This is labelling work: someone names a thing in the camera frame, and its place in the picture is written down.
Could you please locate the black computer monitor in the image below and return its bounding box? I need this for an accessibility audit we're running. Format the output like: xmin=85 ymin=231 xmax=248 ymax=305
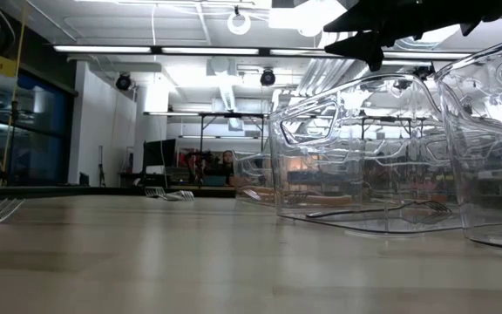
xmin=141 ymin=138 xmax=178 ymax=169

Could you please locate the black metal table frame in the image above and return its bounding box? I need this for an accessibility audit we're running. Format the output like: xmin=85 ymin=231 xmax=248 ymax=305
xmin=0 ymin=185 xmax=240 ymax=201

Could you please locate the white ring lamp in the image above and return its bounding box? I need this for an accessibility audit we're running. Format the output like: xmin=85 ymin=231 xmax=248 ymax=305
xmin=226 ymin=11 xmax=253 ymax=37

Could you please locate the person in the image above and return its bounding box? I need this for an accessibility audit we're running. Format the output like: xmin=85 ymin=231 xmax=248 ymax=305
xmin=219 ymin=149 xmax=239 ymax=178

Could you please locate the ceiling light strip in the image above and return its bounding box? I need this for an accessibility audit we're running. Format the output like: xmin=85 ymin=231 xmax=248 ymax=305
xmin=52 ymin=44 xmax=474 ymax=61

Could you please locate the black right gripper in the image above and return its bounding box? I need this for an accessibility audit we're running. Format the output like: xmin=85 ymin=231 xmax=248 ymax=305
xmin=322 ymin=0 xmax=470 ymax=72

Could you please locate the black ceiling spotlight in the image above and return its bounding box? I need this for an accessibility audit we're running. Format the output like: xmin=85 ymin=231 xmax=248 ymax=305
xmin=115 ymin=72 xmax=132 ymax=92
xmin=259 ymin=68 xmax=277 ymax=87

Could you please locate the clear plastic bin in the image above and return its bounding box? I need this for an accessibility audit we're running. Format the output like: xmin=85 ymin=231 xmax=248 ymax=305
xmin=431 ymin=31 xmax=502 ymax=255
xmin=234 ymin=149 xmax=279 ymax=208
xmin=267 ymin=72 xmax=468 ymax=236

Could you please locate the wooden-handled fork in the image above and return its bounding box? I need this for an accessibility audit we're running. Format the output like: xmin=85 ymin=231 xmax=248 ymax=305
xmin=305 ymin=199 xmax=454 ymax=220

